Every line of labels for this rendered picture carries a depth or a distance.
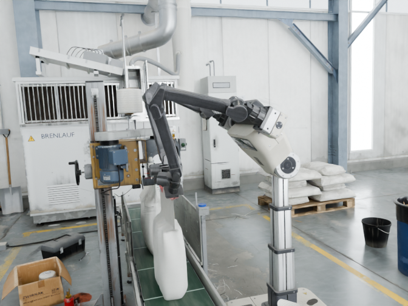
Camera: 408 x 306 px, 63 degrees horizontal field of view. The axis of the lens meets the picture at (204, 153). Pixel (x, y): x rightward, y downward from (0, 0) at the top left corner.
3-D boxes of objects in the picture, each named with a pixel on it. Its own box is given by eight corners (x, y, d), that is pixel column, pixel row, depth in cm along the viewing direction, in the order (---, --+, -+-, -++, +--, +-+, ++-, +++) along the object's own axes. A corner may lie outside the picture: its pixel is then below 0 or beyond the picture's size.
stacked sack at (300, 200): (311, 203, 483) (311, 195, 482) (283, 207, 471) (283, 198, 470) (286, 193, 546) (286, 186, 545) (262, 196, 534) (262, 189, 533)
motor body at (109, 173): (125, 183, 215) (122, 144, 212) (100, 186, 211) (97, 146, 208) (123, 179, 230) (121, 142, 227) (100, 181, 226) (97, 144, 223)
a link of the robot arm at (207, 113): (150, 77, 198) (148, 80, 207) (142, 98, 196) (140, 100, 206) (217, 107, 210) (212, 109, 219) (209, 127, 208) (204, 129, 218)
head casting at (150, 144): (181, 174, 246) (179, 134, 243) (147, 178, 239) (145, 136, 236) (173, 169, 275) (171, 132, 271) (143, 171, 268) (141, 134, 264)
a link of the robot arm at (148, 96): (152, 91, 198) (149, 94, 208) (142, 93, 196) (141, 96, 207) (172, 161, 202) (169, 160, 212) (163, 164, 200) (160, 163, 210)
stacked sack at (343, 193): (358, 199, 500) (358, 189, 498) (320, 204, 481) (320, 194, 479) (339, 193, 540) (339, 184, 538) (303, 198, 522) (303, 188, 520)
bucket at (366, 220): (397, 247, 356) (398, 223, 353) (375, 251, 348) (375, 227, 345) (376, 237, 384) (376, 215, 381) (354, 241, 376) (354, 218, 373)
